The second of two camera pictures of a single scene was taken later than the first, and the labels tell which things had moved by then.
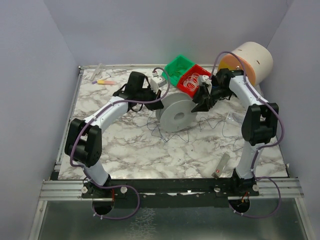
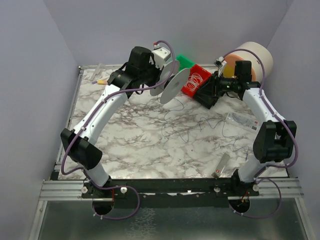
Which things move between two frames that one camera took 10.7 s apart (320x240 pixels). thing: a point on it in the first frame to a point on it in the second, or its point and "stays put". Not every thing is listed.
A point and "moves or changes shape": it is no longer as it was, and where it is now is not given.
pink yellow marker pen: x=105 y=82 stays put
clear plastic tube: x=97 y=71 stays put
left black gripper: x=155 y=100 to x=155 y=74
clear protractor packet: x=236 y=117 stays put
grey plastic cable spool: x=176 y=116 moves or changes shape
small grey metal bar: x=221 y=166 stays put
